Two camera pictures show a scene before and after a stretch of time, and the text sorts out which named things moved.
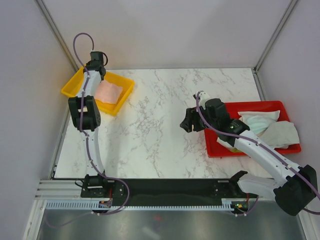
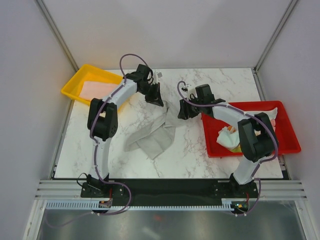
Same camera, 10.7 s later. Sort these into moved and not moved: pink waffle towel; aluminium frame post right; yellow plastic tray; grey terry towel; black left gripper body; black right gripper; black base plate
Moved: black left gripper body; black right gripper; grey terry towel
Not moved: black base plate; pink waffle towel; aluminium frame post right; yellow plastic tray
